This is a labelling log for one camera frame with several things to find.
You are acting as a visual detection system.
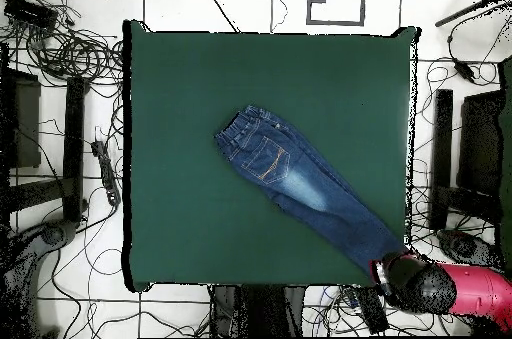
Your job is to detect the blue denim jeans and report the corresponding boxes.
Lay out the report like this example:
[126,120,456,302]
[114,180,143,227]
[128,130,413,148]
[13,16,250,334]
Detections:
[212,103,411,276]

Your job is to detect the dark flat panel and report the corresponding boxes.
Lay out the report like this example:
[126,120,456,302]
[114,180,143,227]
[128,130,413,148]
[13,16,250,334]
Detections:
[456,89,506,197]
[0,66,42,170]

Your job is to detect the black power strip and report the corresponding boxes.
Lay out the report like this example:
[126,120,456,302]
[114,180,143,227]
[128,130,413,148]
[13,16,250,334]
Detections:
[90,139,122,207]
[353,286,390,335]

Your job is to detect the dark wheeled stand base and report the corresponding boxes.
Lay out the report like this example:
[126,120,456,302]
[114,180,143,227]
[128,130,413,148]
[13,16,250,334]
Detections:
[436,228,503,270]
[0,218,79,338]

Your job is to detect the dark green table cloth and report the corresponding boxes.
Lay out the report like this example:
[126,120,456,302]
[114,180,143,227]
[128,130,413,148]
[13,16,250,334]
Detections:
[495,56,512,272]
[121,18,421,293]

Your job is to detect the black power adapter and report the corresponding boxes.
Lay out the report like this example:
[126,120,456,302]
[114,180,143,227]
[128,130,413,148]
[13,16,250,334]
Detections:
[452,57,477,83]

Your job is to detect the black tripod pole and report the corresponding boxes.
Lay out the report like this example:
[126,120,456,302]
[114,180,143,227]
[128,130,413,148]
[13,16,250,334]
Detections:
[434,0,512,29]

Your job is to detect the black electronics box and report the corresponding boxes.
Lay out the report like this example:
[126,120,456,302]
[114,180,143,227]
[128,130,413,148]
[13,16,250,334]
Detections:
[3,0,60,29]

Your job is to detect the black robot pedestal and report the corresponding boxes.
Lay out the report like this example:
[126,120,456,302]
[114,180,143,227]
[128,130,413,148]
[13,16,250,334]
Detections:
[209,284,307,338]

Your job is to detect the black frame leg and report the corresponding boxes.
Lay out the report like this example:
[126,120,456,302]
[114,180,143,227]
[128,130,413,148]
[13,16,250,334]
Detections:
[429,88,503,232]
[7,76,91,224]

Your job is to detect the thin black cable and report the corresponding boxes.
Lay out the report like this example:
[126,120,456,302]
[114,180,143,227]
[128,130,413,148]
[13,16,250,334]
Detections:
[270,0,289,34]

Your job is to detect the thick black cable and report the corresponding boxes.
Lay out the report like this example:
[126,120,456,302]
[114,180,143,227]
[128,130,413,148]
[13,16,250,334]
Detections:
[194,0,241,34]

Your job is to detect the tangled black cable bundle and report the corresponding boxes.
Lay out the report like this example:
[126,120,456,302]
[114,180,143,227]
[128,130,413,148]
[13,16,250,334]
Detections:
[11,0,124,88]

